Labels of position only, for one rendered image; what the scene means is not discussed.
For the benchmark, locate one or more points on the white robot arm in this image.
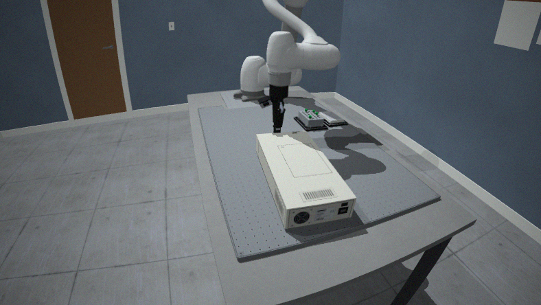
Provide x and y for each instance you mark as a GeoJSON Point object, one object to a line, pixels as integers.
{"type": "Point", "coordinates": [284, 54]}

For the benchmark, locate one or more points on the black rectangular frame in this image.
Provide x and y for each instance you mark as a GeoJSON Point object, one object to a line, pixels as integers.
{"type": "Point", "coordinates": [330, 124]}

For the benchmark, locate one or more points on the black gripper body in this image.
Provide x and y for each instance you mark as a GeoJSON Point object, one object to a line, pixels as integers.
{"type": "Point", "coordinates": [278, 93]}

